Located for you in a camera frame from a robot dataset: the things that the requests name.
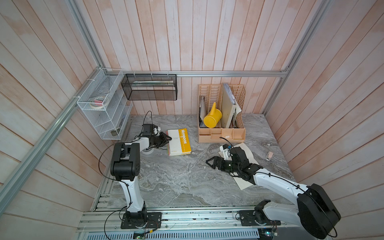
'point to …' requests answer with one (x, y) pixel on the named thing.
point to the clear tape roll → (148, 151)
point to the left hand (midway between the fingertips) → (171, 139)
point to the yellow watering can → (211, 120)
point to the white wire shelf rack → (109, 121)
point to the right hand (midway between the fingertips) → (210, 162)
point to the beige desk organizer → (207, 94)
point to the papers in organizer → (236, 110)
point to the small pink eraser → (270, 154)
